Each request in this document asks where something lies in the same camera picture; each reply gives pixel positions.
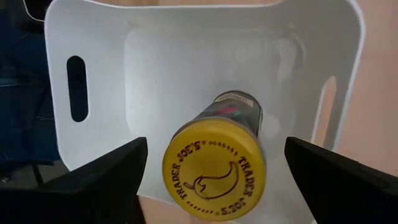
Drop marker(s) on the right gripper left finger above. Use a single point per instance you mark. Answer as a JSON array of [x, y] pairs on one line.
[[93, 193]]

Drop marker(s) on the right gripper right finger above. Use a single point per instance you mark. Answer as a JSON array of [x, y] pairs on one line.
[[342, 193]]

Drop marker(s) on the spice jar yellow lid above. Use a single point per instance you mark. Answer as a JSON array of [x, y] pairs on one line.
[[214, 174]]

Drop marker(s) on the person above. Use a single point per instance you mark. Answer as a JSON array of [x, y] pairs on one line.
[[25, 109]]

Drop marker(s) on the white plastic bin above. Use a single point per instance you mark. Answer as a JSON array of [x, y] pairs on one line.
[[186, 56]]

